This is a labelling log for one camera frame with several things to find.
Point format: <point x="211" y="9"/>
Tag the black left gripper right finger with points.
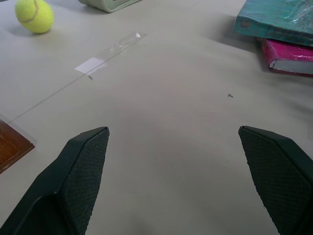
<point x="278" y="181"/>

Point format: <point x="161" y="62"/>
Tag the clear adhesive tape strip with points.
<point x="123" y="44"/>

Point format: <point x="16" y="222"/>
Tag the white paper label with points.
<point x="91" y="65"/>

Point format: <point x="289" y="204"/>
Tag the brown wooden board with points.
<point x="12" y="144"/>

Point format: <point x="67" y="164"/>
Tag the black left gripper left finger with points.
<point x="73" y="186"/>

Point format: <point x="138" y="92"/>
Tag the pale green plastic object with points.
<point x="110" y="4"/>

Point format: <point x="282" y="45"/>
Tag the teal plastic-wrapped book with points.
<point x="274" y="22"/>

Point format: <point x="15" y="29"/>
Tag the magenta book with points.
<point x="288" y="57"/>

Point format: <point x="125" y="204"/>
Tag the yellow-green tennis ball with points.
<point x="34" y="16"/>

